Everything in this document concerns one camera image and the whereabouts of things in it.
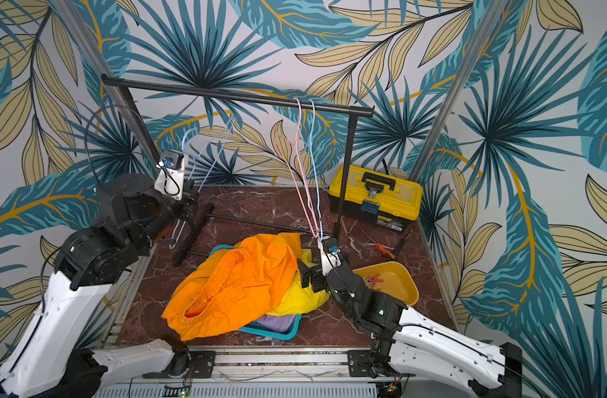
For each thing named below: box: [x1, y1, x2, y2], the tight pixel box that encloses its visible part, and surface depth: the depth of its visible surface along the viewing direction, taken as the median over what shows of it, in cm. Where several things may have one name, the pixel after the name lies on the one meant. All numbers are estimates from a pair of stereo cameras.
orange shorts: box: [161, 232, 303, 341], surface depth 75 cm
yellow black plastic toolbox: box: [328, 165, 423, 233], surface depth 97 cm
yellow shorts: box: [268, 248, 331, 316], surface depth 76 cm
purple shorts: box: [255, 314, 297, 333], surface depth 78 cm
